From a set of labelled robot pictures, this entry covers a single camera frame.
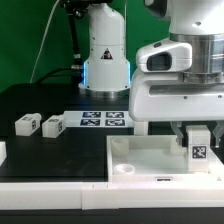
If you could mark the white square table top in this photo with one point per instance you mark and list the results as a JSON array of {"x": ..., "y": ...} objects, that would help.
[{"x": 158, "y": 158}]

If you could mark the white left fence wall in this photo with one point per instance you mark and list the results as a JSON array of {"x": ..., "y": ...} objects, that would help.
[{"x": 3, "y": 154}]

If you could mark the white fence wall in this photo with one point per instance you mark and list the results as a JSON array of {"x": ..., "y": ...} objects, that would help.
[
  {"x": 3, "y": 154},
  {"x": 92, "y": 196}
]

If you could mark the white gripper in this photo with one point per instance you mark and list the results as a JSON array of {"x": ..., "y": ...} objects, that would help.
[{"x": 179, "y": 81}]

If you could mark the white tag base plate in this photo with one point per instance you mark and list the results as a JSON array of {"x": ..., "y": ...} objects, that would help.
[{"x": 99, "y": 119}]

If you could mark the white front fence wall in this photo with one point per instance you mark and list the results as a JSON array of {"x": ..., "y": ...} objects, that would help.
[{"x": 92, "y": 196}]

